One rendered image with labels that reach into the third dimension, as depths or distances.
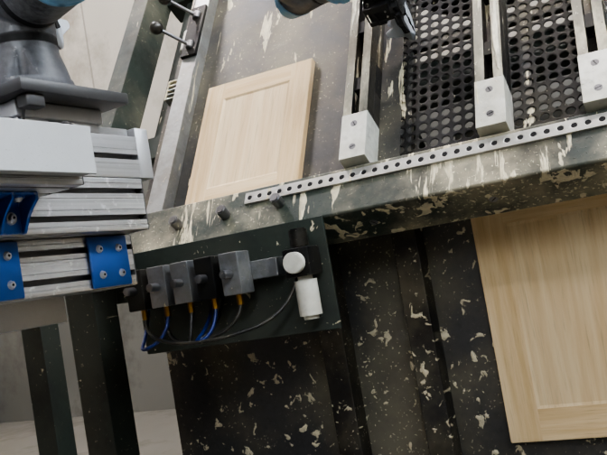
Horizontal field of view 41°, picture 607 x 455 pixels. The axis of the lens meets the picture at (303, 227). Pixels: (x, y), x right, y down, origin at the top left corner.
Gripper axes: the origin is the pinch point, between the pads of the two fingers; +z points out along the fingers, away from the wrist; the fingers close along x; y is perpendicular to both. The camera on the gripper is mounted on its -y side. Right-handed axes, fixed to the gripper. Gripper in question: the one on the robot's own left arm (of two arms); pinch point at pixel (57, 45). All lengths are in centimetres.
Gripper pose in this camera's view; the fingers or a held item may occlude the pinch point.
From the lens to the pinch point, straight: 213.9
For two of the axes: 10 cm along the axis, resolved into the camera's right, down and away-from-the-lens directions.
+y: 3.9, -4.9, 7.8
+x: -8.3, 1.7, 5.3
